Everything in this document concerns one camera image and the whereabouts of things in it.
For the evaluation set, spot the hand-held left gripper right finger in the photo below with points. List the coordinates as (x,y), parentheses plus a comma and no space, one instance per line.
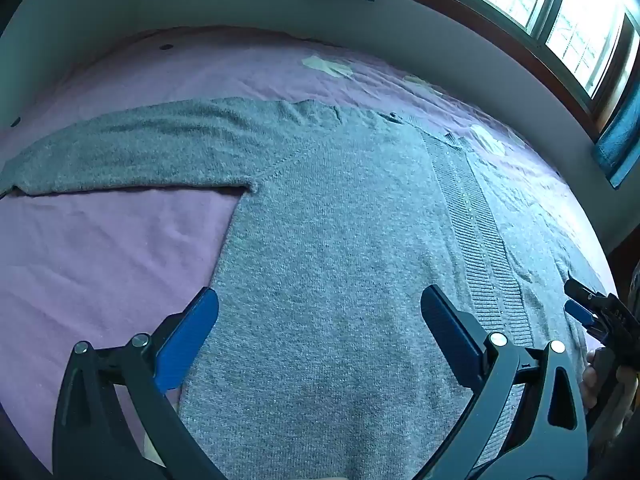
(452,335)

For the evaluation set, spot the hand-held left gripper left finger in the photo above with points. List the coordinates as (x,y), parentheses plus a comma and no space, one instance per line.
(187,340)

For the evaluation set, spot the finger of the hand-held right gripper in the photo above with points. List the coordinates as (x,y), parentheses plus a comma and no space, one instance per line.
(579,311)
(580,290)

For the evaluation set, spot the grey knitted sweater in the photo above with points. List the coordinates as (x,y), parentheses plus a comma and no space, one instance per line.
(340,240)

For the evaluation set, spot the person's right hand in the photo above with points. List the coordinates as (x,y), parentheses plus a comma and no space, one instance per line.
(591,382)

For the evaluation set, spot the purple blanket with cream dots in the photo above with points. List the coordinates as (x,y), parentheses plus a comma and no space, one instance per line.
(110,260)

